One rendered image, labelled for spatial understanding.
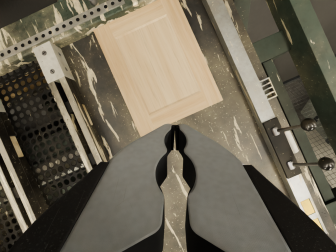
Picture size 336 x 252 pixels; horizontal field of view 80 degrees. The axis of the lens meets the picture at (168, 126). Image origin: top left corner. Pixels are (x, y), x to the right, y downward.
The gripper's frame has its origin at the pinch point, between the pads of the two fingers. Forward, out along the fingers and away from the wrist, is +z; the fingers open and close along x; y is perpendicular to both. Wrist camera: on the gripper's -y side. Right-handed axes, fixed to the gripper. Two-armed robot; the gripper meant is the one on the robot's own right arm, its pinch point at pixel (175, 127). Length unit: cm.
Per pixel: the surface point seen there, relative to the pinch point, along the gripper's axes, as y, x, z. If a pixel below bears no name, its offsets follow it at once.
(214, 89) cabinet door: 18, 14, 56
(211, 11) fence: -5, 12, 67
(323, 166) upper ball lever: 31, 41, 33
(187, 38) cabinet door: 3, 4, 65
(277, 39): 4, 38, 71
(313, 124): 21, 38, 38
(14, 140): 34, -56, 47
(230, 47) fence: 5, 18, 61
